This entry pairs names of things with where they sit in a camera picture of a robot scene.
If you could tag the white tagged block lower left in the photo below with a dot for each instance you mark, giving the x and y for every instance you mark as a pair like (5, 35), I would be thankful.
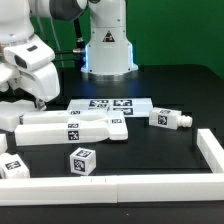
(12, 167)

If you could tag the white right rail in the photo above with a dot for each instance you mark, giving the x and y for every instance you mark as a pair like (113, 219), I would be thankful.
(211, 150)

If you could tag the white block left edge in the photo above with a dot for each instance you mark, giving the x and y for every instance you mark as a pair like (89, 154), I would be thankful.
(3, 143)

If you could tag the white front rail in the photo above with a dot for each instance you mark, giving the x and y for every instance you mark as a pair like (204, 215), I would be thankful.
(112, 189)

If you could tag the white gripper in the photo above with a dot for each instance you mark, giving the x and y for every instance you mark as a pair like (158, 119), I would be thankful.
(28, 65)

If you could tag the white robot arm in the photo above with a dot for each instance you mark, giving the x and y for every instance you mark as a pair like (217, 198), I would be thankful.
(108, 53)

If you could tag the white chair seat block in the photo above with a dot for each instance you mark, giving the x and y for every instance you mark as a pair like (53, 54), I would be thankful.
(10, 113)

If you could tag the white rail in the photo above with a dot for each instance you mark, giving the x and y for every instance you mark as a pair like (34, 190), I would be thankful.
(112, 189)
(211, 150)

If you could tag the white tagged cube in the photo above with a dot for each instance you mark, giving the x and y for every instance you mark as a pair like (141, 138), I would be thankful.
(83, 161)

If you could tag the white tagged sheet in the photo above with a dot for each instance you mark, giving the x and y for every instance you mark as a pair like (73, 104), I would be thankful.
(131, 107)

